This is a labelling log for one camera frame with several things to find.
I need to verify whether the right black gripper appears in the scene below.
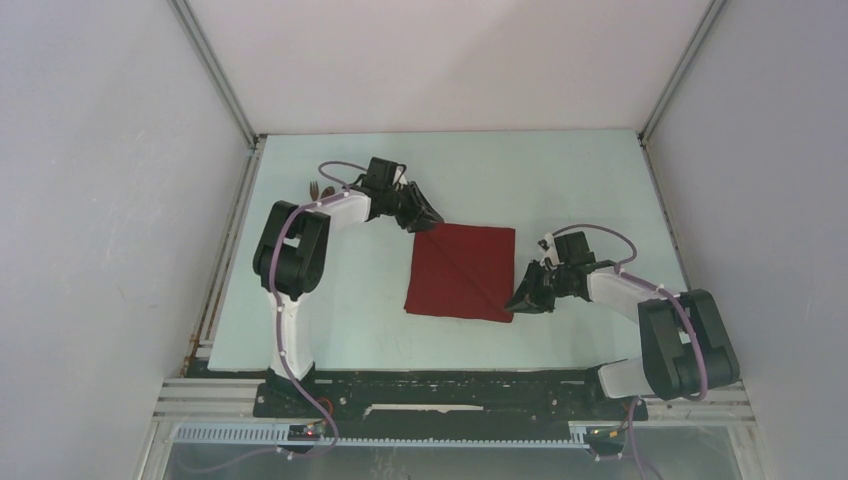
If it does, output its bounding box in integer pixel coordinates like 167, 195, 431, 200
503, 259, 569, 314

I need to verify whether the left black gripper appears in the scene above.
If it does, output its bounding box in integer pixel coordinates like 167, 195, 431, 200
382, 182, 443, 234

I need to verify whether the red cloth napkin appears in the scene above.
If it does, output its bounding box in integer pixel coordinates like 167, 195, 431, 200
404, 223, 516, 324

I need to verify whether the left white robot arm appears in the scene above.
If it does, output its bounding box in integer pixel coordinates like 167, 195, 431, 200
253, 181, 444, 417

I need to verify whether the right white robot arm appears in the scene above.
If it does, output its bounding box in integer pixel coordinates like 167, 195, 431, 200
505, 261, 741, 418

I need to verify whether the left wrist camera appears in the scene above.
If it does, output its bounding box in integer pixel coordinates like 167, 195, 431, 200
361, 157, 406, 190

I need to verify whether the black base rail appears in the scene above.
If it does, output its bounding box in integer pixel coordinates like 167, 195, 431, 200
253, 369, 631, 439

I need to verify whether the white cable duct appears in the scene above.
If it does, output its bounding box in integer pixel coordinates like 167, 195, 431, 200
171, 422, 588, 449

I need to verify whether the aluminium frame post left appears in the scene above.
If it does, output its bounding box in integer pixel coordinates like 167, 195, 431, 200
167, 0, 259, 149

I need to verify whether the aluminium frame post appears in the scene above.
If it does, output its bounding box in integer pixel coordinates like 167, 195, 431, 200
638, 0, 730, 148
167, 0, 259, 149

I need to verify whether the aluminium extrusion rail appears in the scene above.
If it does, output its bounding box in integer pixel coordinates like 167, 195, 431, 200
153, 378, 263, 422

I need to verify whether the aluminium frame post right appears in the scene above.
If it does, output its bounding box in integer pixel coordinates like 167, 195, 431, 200
638, 0, 730, 148

